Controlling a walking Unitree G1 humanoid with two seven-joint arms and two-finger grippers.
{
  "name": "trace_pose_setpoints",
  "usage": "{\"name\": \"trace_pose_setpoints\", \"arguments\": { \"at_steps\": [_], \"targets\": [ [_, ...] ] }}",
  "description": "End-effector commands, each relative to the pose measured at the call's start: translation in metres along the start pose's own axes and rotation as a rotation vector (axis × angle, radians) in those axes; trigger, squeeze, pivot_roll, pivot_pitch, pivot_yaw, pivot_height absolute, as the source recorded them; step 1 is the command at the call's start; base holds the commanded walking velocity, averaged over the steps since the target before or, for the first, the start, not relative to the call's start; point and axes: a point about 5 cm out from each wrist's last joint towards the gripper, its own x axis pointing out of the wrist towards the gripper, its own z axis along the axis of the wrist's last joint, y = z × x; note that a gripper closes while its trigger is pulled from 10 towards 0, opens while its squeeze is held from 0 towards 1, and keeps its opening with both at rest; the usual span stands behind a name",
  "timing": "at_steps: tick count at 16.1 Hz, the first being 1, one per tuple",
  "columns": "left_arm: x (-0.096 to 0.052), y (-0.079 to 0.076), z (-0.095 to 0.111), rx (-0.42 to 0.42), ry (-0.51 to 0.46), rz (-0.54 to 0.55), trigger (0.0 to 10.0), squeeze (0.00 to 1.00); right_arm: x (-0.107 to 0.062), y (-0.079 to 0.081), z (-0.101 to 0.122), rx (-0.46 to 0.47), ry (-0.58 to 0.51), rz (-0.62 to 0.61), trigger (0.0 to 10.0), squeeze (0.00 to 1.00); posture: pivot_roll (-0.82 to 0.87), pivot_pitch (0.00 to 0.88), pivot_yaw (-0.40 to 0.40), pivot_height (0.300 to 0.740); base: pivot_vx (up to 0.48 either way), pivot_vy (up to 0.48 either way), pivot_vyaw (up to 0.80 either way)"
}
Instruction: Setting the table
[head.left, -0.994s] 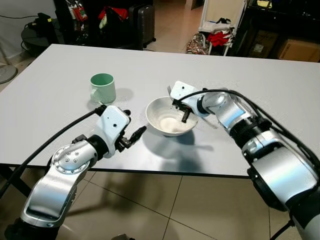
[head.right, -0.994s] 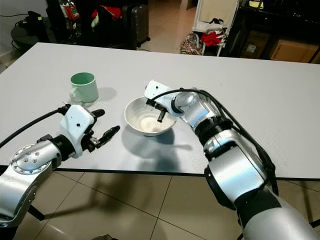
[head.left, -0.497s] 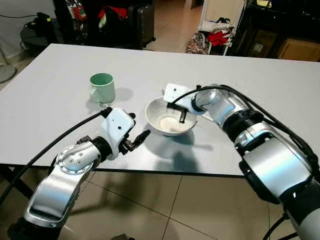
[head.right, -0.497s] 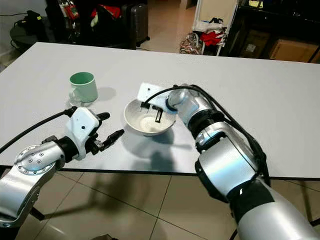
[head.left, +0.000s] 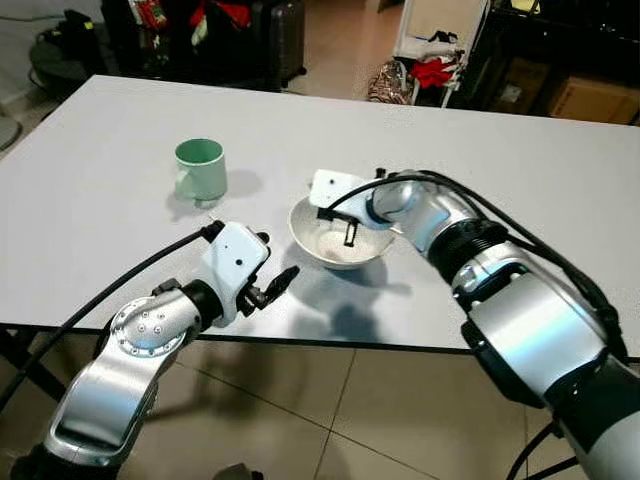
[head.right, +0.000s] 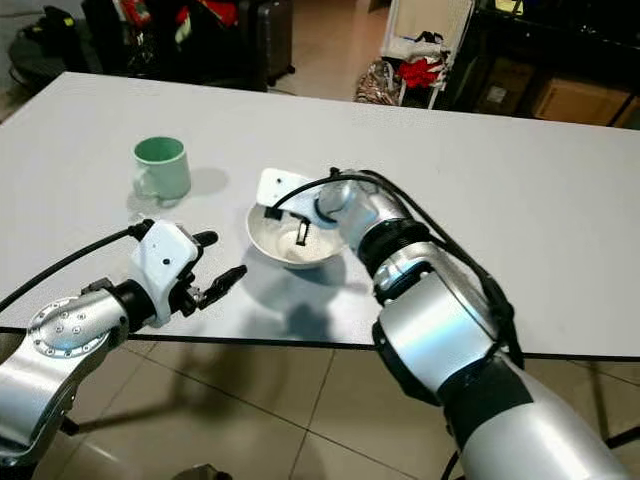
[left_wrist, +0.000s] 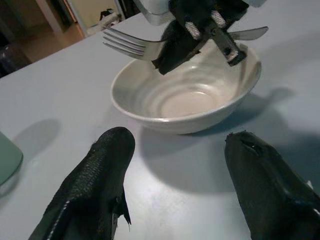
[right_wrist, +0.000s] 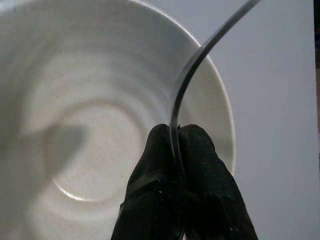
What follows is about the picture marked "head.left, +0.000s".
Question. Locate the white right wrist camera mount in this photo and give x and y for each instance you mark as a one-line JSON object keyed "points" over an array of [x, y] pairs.
{"points": [[335, 188]]}

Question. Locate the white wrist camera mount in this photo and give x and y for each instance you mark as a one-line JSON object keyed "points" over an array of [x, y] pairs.
{"points": [[235, 258], [335, 188]]}

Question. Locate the black shelf unit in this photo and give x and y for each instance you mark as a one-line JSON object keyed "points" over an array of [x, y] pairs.
{"points": [[560, 40]]}

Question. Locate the red cloth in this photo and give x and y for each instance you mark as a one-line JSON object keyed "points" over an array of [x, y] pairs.
{"points": [[225, 12]]}

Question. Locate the white chair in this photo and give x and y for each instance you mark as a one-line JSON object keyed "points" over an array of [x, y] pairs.
{"points": [[440, 25]]}

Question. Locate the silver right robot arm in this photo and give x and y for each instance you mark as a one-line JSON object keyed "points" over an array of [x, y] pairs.
{"points": [[540, 330]]}

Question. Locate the dark robot foot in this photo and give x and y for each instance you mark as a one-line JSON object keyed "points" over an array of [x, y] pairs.
{"points": [[238, 472]]}

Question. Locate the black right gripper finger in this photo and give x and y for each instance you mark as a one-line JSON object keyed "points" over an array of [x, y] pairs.
{"points": [[347, 238]]}

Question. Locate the green ceramic mug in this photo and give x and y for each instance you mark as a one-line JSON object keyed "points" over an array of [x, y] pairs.
{"points": [[205, 175]]}

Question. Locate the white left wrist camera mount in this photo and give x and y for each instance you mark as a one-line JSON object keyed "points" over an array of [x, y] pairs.
{"points": [[235, 258]]}

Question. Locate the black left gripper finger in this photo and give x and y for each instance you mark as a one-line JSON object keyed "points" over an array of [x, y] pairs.
{"points": [[264, 238], [283, 280]]}

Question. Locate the black table leg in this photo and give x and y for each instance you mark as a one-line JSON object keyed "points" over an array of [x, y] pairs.
{"points": [[30, 365]]}

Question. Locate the large brown cardboard box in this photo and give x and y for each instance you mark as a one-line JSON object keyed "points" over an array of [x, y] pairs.
{"points": [[590, 102]]}

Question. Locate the black luggage pile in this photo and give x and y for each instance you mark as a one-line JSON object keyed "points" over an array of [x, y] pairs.
{"points": [[170, 50]]}

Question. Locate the black hard suitcase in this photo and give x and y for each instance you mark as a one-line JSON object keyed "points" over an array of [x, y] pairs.
{"points": [[280, 40]]}

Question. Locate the black bag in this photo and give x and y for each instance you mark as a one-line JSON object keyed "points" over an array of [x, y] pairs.
{"points": [[70, 50]]}

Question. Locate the small brown cardboard box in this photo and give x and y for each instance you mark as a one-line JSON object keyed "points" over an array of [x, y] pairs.
{"points": [[518, 88]]}

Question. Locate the red crumpled garment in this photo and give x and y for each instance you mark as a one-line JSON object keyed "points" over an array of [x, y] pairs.
{"points": [[432, 72]]}

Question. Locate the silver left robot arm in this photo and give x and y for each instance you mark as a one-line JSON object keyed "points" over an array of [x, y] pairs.
{"points": [[120, 380]]}

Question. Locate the white ceramic bowl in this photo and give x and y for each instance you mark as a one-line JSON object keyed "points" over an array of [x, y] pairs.
{"points": [[335, 250]]}

